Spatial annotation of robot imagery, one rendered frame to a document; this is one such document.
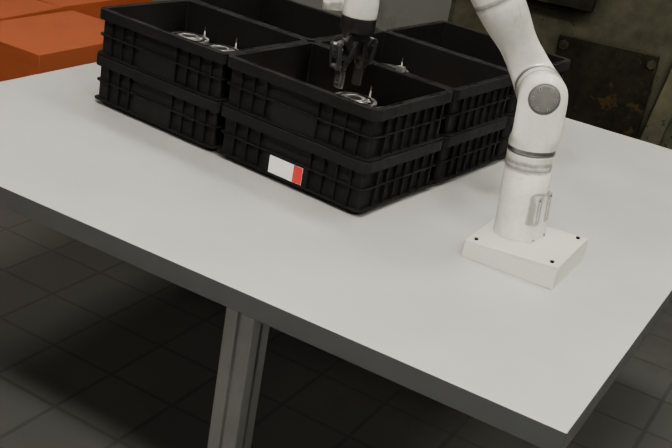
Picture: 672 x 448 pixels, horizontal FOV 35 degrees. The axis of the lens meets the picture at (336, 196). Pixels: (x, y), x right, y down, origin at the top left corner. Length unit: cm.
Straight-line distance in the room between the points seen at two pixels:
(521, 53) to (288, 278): 61
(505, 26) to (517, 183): 30
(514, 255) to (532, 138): 22
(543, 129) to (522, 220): 18
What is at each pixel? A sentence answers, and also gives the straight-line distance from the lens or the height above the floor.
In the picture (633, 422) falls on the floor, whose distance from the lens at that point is 308.
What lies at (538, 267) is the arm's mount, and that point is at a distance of 199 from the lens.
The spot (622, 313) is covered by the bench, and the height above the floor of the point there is 70.
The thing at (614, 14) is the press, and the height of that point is 86.
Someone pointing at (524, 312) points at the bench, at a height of 70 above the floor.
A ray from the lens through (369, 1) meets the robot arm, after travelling 221.
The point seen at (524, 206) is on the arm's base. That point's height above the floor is 81.
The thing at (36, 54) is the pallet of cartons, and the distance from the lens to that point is 379.
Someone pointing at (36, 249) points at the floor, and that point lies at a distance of 342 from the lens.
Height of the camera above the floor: 151
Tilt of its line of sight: 22 degrees down
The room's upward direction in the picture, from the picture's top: 10 degrees clockwise
